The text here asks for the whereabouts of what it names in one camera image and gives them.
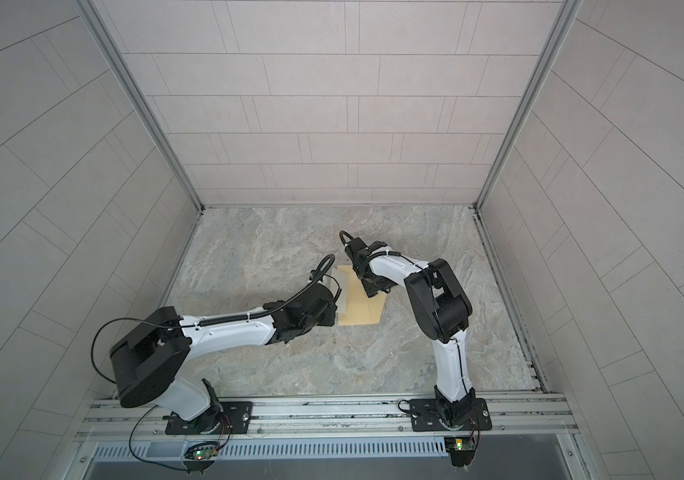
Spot right green circuit board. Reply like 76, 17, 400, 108
444, 437, 478, 468

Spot right black corrugated cable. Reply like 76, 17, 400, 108
339, 230, 415, 265

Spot yellow paper envelope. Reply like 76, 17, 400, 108
332, 265, 387, 327

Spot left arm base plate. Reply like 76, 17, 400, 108
164, 401, 253, 436

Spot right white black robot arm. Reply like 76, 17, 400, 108
340, 231, 476, 428

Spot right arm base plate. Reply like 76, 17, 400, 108
408, 398, 493, 432

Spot green circuit board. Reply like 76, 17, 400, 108
444, 437, 478, 468
183, 441, 220, 472

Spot white slotted cable duct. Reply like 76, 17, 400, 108
92, 437, 448, 463

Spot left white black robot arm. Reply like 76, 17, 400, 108
110, 283, 338, 422

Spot left green circuit board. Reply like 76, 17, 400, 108
183, 441, 220, 472

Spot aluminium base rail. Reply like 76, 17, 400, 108
77, 392, 577, 442

